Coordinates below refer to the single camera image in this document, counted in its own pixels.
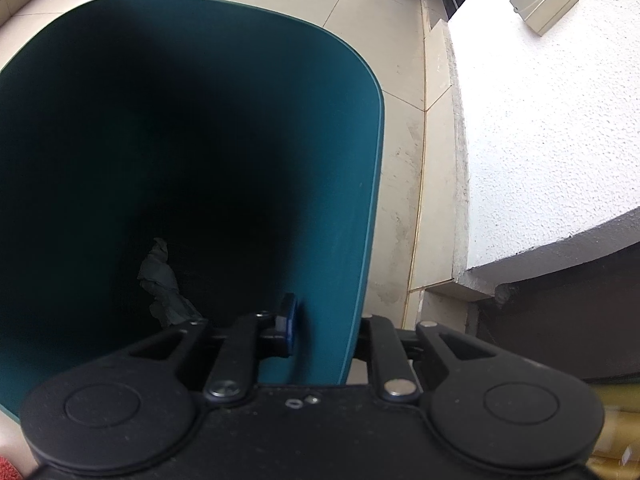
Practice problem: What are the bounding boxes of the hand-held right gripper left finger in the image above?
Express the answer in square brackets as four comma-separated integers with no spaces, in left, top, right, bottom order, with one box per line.
[128,293,300,405]

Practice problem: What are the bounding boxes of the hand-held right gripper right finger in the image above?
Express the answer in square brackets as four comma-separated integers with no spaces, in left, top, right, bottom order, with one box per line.
[358,314,507,404]

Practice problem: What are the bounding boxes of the teal plastic trash bin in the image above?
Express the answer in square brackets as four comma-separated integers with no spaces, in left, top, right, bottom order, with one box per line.
[0,0,386,423]

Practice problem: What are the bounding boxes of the crumpled grey paper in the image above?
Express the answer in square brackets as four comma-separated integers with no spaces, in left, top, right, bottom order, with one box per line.
[138,238,207,329]

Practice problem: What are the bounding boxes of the yellow packet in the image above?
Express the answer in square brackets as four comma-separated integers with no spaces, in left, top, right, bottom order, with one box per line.
[586,384,640,480]

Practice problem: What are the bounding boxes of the red mat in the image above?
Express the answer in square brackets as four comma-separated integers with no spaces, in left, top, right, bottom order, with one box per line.
[0,459,37,480]

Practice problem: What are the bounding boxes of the grey wall socket cover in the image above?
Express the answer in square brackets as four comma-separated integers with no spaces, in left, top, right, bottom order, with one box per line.
[509,0,580,37]

